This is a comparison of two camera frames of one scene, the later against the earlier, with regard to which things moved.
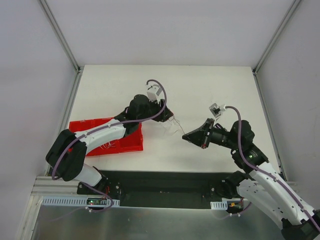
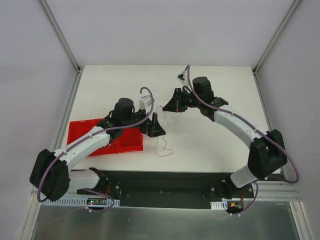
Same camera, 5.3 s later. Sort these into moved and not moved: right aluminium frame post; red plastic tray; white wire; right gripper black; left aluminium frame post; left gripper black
Moved: left gripper black; right gripper black; white wire
Not moved: left aluminium frame post; right aluminium frame post; red plastic tray
